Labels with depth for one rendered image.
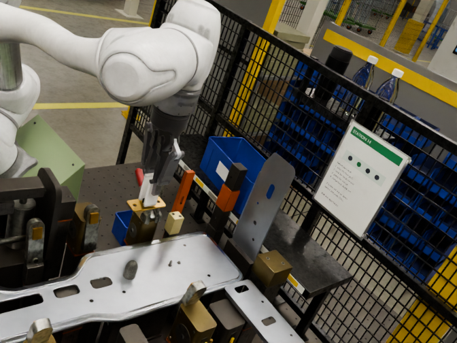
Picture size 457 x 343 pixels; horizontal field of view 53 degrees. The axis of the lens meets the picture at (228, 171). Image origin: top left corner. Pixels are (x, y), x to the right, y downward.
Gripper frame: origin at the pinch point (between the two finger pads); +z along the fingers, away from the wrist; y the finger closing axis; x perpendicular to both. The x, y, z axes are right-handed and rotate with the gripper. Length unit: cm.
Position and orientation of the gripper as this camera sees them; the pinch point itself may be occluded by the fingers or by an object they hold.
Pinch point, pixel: (150, 189)
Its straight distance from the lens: 101.9
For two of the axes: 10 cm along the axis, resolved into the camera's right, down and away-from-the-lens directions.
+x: 7.7, -0.9, 6.3
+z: -3.0, 8.2, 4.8
